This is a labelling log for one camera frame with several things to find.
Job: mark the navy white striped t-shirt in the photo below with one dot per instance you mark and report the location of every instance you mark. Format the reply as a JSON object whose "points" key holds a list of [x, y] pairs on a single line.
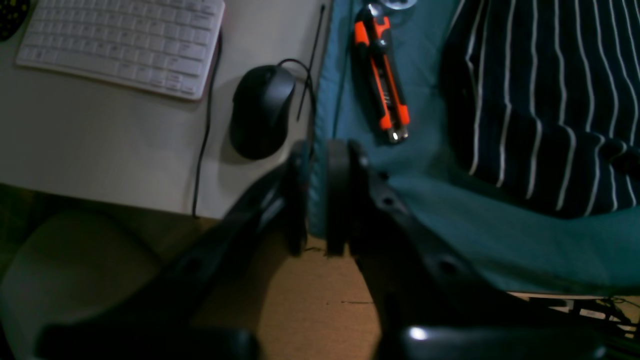
{"points": [[543, 101]]}

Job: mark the orange black utility knife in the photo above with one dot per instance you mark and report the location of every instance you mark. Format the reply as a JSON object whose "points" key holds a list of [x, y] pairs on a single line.
{"points": [[373, 43]]}

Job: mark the black computer mouse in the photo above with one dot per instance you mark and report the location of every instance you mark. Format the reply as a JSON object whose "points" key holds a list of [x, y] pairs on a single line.
{"points": [[261, 111]]}

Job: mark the light blue table cloth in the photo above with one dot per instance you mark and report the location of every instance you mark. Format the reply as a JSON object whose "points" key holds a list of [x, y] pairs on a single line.
{"points": [[519, 248]]}

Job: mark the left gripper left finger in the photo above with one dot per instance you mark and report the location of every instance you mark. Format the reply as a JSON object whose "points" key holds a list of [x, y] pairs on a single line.
{"points": [[154, 322]]}

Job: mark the white computer keyboard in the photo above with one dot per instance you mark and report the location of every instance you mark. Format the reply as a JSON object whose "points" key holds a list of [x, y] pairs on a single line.
{"points": [[161, 46]]}

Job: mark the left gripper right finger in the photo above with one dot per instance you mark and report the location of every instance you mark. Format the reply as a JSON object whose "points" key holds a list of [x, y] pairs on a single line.
{"points": [[431, 302]]}

